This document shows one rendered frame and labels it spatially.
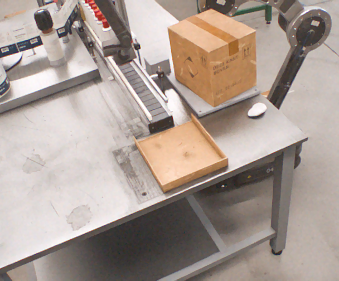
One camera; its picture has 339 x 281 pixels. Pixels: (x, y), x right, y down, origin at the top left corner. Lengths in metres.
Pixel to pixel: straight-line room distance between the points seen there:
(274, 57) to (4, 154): 2.52
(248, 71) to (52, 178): 0.92
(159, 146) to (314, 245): 1.09
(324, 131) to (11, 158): 2.02
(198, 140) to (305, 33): 0.89
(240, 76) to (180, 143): 0.39
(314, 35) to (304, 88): 1.11
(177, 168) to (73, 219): 0.41
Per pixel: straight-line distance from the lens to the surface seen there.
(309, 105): 3.17
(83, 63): 2.19
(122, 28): 1.75
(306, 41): 2.23
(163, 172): 1.53
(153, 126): 1.69
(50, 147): 1.80
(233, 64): 1.72
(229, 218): 2.41
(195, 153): 1.58
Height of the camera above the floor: 1.93
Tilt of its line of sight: 42 degrees down
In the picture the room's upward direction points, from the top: 11 degrees counter-clockwise
